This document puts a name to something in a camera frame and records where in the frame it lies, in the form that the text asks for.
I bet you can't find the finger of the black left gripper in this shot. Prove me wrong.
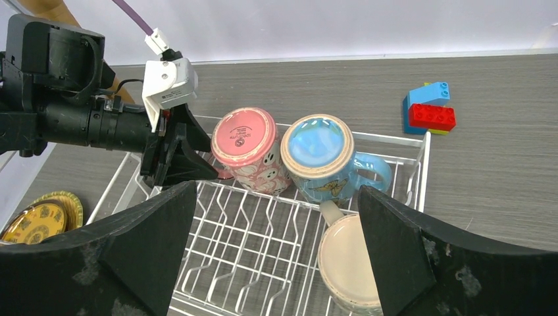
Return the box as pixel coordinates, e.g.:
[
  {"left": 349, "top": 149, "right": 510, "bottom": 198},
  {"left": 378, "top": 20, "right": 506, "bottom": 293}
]
[{"left": 165, "top": 104, "right": 218, "bottom": 186}]

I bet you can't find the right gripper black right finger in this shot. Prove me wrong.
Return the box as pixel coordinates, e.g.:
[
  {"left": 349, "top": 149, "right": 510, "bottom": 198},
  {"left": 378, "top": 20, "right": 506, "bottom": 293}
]
[{"left": 357, "top": 186, "right": 557, "bottom": 315}]

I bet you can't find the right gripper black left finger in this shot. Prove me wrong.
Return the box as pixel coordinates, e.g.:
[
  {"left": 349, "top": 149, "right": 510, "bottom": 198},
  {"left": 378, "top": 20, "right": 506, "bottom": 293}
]
[{"left": 1, "top": 181, "right": 197, "bottom": 315}]

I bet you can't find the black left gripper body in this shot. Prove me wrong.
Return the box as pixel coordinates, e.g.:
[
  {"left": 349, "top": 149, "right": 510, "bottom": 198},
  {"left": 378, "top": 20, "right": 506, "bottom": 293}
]
[{"left": 140, "top": 104, "right": 192, "bottom": 188}]

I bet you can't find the pink ceramic mug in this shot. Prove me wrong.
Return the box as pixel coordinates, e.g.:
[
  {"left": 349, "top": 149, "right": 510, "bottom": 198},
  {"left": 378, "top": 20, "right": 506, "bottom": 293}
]
[{"left": 211, "top": 107, "right": 292, "bottom": 196}]

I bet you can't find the cream green ceramic mug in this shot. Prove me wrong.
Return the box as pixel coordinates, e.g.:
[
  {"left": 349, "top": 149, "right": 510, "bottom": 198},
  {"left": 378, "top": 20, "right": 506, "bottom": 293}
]
[{"left": 318, "top": 201, "right": 384, "bottom": 315}]

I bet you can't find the large yellow woven plate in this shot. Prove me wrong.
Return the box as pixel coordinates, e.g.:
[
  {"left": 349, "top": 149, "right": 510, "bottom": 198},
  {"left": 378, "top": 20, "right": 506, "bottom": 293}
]
[{"left": 31, "top": 191, "right": 84, "bottom": 231}]

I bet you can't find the small yellow patterned plate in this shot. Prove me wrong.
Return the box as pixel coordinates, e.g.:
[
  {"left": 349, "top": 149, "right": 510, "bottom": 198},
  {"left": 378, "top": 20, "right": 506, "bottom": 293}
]
[{"left": 1, "top": 199, "right": 67, "bottom": 244}]

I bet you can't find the blue ceramic mug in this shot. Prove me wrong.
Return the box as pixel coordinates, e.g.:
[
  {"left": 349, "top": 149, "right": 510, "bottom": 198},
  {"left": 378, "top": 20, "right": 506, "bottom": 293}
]
[{"left": 280, "top": 114, "right": 393, "bottom": 206}]

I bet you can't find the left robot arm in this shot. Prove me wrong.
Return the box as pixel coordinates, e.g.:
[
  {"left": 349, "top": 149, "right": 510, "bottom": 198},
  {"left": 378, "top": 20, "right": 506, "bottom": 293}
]
[{"left": 1, "top": 14, "right": 218, "bottom": 188}]

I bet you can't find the red blue toy brick stack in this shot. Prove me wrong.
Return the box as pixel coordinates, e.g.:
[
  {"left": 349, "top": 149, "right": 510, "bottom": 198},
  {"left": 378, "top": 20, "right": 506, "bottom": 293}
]
[{"left": 401, "top": 82, "right": 457, "bottom": 135}]

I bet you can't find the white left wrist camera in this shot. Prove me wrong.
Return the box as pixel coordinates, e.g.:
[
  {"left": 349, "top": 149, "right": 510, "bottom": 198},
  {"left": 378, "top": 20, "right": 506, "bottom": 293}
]
[{"left": 141, "top": 28, "right": 198, "bottom": 133}]

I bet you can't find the white wire dish rack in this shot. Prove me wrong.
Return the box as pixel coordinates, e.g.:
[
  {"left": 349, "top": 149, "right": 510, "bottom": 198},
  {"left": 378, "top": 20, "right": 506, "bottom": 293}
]
[{"left": 84, "top": 132, "right": 432, "bottom": 315}]

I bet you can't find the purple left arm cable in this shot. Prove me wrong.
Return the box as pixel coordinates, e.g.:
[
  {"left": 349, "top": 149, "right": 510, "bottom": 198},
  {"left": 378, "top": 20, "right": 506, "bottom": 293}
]
[{"left": 111, "top": 0, "right": 154, "bottom": 37}]

